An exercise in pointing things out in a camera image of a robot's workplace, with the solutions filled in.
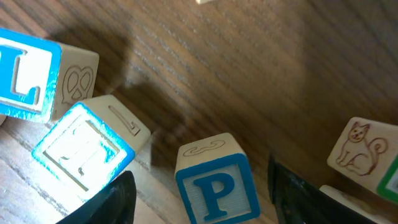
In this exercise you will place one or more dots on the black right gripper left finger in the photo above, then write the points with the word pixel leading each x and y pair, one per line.
pixel 114 204

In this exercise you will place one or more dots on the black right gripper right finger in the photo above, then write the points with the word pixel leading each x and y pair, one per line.
pixel 296 201

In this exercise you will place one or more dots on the blue P block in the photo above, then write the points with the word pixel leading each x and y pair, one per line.
pixel 215 181

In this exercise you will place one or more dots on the blue T block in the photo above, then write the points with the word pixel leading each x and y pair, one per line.
pixel 92 144

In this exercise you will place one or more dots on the yellow block centre right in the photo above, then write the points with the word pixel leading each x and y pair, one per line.
pixel 355 205

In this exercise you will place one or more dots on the green Z block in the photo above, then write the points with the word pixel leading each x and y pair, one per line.
pixel 366 152

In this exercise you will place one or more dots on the yellow O block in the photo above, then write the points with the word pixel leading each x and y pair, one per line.
pixel 2 119

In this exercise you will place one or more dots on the blue L block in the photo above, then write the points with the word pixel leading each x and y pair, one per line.
pixel 41 79

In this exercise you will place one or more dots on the red I block far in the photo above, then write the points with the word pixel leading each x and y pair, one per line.
pixel 203 1

